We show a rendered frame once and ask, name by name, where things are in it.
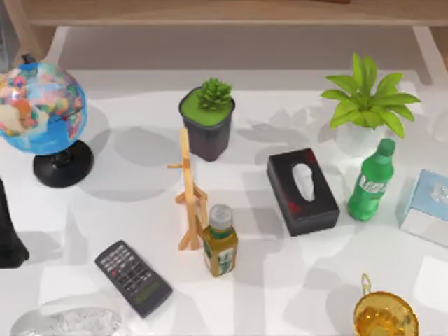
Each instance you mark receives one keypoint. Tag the small wooden stand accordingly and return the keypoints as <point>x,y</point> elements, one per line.
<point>189,189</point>

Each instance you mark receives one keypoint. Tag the succulent in black pot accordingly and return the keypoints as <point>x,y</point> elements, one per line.
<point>207,119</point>

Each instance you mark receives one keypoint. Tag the yellow bottle with grey cap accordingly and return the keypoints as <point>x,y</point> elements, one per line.
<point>220,248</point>

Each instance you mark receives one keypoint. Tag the black tissue box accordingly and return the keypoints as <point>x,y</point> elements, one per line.
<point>302,196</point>

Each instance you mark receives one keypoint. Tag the black calculator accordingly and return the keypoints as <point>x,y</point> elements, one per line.
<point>133,278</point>

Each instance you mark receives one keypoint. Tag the green bottle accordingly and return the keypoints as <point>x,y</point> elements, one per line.
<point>371,185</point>

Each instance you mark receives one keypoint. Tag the pale wooden shelf unit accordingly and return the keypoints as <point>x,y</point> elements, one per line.
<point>224,17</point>

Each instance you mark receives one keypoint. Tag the leafy plant in white pot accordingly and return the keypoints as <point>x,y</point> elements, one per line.
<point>365,101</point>

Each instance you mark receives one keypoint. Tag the colourful globe on black stand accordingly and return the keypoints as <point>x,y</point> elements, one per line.
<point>38,105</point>

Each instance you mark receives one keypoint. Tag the light blue tissue box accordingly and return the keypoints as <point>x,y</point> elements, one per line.
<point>425,206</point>

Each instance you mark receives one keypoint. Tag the gold trophy cup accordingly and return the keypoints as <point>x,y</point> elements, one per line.
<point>383,315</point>

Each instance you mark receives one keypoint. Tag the clear glass dish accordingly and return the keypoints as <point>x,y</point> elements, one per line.
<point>66,322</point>

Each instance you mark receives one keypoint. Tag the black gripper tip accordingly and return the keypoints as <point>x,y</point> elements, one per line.
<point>8,231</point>

